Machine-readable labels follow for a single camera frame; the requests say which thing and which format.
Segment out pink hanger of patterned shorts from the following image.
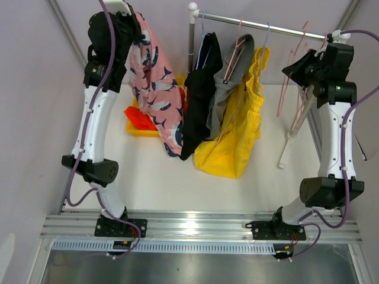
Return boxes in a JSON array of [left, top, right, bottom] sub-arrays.
[[276, 35, 304, 117]]

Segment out pink hanger of orange shorts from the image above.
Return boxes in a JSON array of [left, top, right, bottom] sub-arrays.
[[288, 37, 309, 135]]

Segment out grey shorts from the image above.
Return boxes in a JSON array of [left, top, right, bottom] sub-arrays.
[[207, 34, 255, 140]]

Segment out pink hanger of grey shorts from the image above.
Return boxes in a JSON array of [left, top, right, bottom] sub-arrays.
[[223, 18, 246, 84]]

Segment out pink patterned shorts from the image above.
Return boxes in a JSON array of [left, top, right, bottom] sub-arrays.
[[128, 13, 184, 157]]

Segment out blue hanger of yellow shorts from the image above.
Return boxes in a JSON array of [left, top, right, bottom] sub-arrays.
[[213, 22, 271, 146]]

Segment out orange shorts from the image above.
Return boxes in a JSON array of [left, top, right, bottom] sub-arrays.
[[124, 86, 188, 131]]

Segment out black shorts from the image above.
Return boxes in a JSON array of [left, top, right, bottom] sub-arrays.
[[179, 33, 223, 160]]

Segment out yellow shorts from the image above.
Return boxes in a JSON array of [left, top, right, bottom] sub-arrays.
[[194, 47, 271, 179]]

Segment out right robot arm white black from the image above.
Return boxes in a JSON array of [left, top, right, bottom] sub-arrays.
[[270, 43, 365, 239]]

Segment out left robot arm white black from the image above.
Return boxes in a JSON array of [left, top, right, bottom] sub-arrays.
[[62, 11, 147, 238]]

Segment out metal clothes rack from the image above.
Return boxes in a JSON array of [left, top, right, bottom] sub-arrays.
[[186, 2, 352, 169]]

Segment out yellow plastic tray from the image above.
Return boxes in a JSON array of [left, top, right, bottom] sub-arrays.
[[124, 75, 188, 137]]

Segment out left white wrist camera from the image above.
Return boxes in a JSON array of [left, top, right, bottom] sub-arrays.
[[103, 0, 133, 15]]

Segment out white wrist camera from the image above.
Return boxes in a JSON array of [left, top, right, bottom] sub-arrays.
[[103, 0, 133, 15], [316, 30, 351, 55]]

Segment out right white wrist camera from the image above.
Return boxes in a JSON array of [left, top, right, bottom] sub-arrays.
[[316, 30, 351, 55]]

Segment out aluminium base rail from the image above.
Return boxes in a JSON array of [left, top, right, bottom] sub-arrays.
[[40, 211, 362, 256]]

